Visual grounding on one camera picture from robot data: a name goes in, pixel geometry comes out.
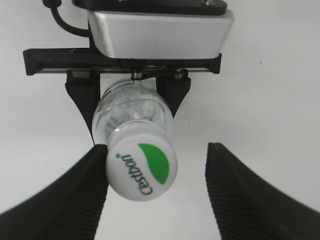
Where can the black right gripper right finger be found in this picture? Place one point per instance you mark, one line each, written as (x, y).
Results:
(246, 207)

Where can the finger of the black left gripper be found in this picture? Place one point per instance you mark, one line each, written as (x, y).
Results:
(84, 88)
(173, 91)

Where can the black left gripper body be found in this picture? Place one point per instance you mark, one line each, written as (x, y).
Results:
(62, 60)

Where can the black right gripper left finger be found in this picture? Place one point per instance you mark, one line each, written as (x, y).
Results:
(68, 209)

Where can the clear Cestbon water bottle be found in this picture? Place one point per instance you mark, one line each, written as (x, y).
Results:
(126, 101)

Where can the white green bottle cap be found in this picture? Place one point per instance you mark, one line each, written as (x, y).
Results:
(141, 163)

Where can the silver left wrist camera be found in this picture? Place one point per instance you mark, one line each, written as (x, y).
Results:
(158, 29)

